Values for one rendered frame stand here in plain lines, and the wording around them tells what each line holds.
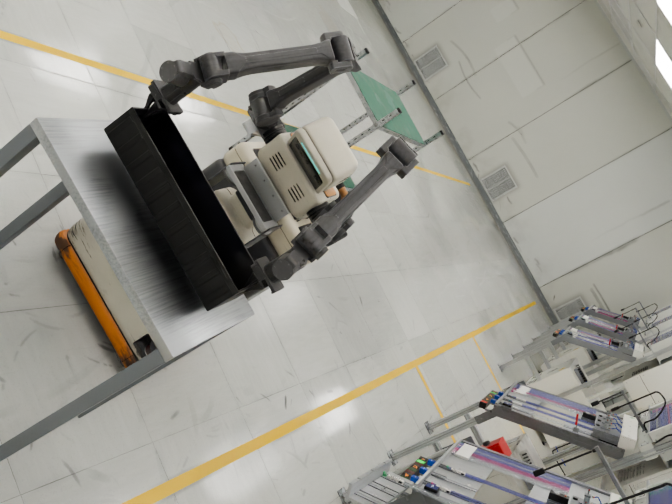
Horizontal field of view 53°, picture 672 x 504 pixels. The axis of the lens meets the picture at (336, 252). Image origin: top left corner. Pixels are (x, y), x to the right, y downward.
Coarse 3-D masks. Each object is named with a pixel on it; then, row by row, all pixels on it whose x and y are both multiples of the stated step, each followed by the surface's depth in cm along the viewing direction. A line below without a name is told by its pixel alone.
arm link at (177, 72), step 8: (200, 56) 181; (168, 64) 175; (176, 64) 174; (184, 64) 176; (192, 64) 179; (160, 72) 176; (168, 72) 175; (176, 72) 174; (184, 72) 175; (192, 72) 178; (200, 72) 182; (168, 80) 175; (176, 80) 176; (184, 80) 178; (200, 80) 180; (216, 80) 180; (208, 88) 183
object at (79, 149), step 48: (48, 144) 172; (96, 144) 187; (48, 192) 226; (96, 192) 177; (0, 240) 236; (96, 240) 172; (144, 240) 183; (144, 288) 173; (192, 288) 190; (192, 336) 180; (48, 432) 188
